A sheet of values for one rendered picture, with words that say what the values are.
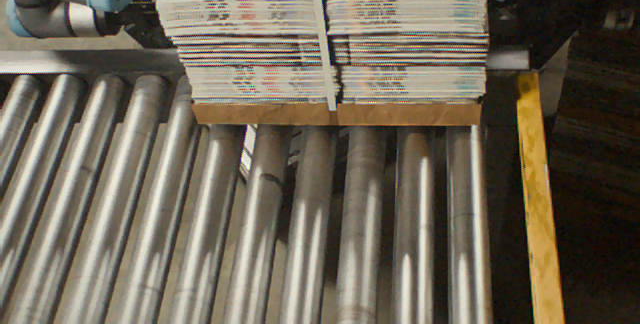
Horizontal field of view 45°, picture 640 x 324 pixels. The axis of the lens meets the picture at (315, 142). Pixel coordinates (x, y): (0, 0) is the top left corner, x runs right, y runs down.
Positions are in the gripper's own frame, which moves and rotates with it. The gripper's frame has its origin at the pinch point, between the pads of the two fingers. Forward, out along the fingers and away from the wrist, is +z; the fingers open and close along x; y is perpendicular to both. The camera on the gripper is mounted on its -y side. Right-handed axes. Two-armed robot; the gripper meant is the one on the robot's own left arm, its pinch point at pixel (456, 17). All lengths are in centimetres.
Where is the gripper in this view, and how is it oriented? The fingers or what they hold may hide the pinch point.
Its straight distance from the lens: 119.8
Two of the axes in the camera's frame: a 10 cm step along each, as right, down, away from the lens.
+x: -0.9, 7.9, -6.1
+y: -1.1, -6.2, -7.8
